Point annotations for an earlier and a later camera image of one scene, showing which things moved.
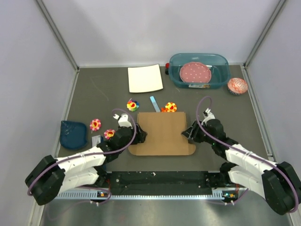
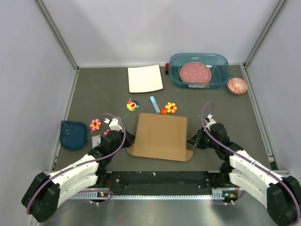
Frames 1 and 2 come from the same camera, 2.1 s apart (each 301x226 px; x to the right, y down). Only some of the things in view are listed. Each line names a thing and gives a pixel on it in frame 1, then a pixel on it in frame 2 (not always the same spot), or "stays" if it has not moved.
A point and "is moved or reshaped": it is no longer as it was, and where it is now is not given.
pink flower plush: x=95 y=125 stays
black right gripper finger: x=189 y=133 → x=195 y=140
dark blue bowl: x=73 y=135 stays
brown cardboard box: x=164 y=135 is moved or reshaped
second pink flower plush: x=109 y=133 stays
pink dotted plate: x=195 y=72 stays
